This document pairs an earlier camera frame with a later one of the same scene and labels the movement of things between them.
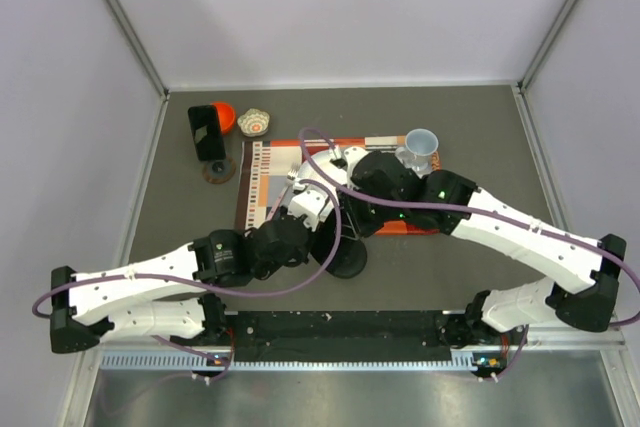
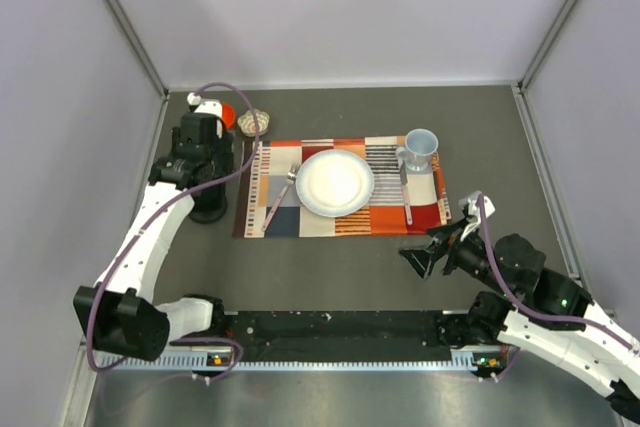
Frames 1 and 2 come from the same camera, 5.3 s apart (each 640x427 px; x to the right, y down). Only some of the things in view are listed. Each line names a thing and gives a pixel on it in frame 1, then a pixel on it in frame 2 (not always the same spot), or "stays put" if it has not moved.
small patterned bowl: x=254 y=122 stays put
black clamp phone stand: x=351 y=255 → x=210 y=205
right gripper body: x=368 y=217 → x=469 y=254
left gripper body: x=313 y=232 → x=215 y=149
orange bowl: x=226 y=116 stays put
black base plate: x=396 y=336 stays put
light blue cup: x=417 y=152 stays put
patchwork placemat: x=267 y=166 stays put
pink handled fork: x=290 y=178 stays put
